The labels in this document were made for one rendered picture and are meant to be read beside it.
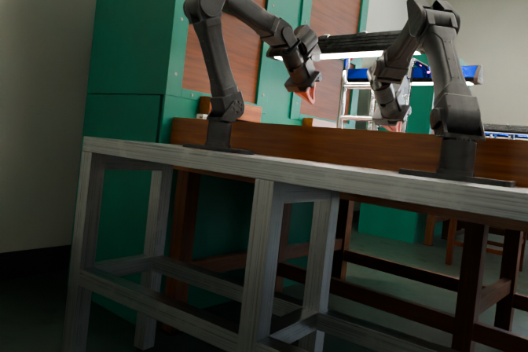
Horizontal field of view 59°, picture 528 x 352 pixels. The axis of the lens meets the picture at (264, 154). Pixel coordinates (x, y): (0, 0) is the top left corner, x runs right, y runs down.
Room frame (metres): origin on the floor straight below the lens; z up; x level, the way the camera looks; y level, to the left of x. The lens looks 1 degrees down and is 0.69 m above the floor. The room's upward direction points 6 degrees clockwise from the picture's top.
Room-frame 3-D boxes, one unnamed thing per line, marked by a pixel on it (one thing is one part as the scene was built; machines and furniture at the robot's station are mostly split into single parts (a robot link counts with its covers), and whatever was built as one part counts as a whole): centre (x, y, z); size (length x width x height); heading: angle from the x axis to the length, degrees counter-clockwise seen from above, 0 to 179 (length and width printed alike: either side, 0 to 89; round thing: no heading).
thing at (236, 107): (1.24, 0.12, 0.77); 0.09 x 0.06 x 0.06; 37
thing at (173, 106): (2.35, 0.14, 0.42); 1.36 x 0.55 x 0.84; 140
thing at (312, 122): (2.39, -0.29, 0.83); 0.30 x 0.06 x 0.07; 140
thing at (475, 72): (2.06, -0.59, 1.08); 0.62 x 0.08 x 0.07; 50
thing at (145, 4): (2.35, 0.14, 1.31); 1.36 x 0.55 x 0.95; 140
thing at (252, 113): (1.87, 0.15, 0.83); 0.30 x 0.06 x 0.07; 140
